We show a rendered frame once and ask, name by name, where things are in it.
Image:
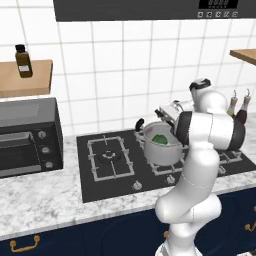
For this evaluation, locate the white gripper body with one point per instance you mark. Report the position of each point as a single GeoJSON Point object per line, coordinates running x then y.
{"type": "Point", "coordinates": [170, 111]}

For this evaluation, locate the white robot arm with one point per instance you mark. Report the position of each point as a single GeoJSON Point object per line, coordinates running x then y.
{"type": "Point", "coordinates": [196, 166]}

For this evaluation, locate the green broccoli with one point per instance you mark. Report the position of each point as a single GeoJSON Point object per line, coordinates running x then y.
{"type": "Point", "coordinates": [160, 139]}

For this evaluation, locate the grey hob knob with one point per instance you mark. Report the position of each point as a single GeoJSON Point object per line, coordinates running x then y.
{"type": "Point", "coordinates": [137, 185]}
{"type": "Point", "coordinates": [170, 179]}

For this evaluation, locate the green oil bottle with spout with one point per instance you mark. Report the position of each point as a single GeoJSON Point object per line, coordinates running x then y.
{"type": "Point", "coordinates": [232, 106]}

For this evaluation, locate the black gas hob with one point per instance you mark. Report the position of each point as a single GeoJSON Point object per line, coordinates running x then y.
{"type": "Point", "coordinates": [110, 186]}

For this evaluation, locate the dark grey range hood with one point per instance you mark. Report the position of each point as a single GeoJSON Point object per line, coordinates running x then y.
{"type": "Point", "coordinates": [133, 10]}

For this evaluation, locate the black toaster oven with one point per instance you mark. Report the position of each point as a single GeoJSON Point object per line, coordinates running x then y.
{"type": "Point", "coordinates": [50, 116]}

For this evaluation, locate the grey toaster oven knob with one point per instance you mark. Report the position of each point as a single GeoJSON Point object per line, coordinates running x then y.
{"type": "Point", "coordinates": [45, 150]}
{"type": "Point", "coordinates": [49, 164]}
{"type": "Point", "coordinates": [41, 134]}

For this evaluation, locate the navy blue cupboard run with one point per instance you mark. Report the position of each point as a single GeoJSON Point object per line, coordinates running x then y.
{"type": "Point", "coordinates": [100, 236]}

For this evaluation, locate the brown glass bottle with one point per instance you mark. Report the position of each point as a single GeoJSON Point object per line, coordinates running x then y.
{"type": "Point", "coordinates": [24, 63]}

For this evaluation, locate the toaster oven glass door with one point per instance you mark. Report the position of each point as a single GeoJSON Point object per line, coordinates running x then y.
{"type": "Point", "coordinates": [16, 155]}

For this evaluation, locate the wooden wall shelf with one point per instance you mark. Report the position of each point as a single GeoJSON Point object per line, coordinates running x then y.
{"type": "Point", "coordinates": [246, 55]}
{"type": "Point", "coordinates": [20, 85]}

